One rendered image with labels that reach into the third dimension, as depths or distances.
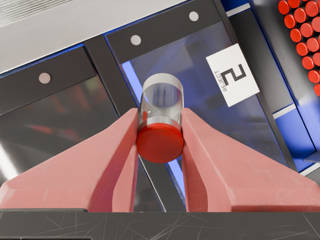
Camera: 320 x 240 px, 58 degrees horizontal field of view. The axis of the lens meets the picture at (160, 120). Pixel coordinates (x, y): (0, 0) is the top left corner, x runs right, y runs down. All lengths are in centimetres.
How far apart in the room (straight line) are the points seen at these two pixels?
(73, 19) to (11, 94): 13
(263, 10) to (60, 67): 38
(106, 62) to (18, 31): 12
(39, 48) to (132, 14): 14
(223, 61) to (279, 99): 18
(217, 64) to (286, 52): 17
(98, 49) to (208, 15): 18
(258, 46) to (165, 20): 22
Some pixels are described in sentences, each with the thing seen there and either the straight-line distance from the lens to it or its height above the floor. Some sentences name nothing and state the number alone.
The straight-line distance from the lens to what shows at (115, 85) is 43.
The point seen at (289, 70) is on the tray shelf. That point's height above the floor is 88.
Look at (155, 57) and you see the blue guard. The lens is 44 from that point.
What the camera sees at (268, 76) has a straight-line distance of 60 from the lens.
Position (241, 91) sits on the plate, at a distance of 48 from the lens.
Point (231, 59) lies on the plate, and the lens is 48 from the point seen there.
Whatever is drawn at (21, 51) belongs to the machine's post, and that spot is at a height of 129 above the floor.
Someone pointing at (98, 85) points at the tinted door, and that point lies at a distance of 43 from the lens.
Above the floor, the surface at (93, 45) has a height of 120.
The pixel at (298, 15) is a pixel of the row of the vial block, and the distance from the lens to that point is 48.
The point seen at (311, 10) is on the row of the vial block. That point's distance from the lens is 46.
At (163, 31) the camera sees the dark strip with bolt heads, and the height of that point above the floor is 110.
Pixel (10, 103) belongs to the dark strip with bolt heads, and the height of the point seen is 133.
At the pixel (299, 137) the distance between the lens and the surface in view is 63.
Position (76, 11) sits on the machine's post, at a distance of 46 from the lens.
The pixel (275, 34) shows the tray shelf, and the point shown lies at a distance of 60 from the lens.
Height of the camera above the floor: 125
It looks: 12 degrees down
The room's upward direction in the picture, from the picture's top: 116 degrees counter-clockwise
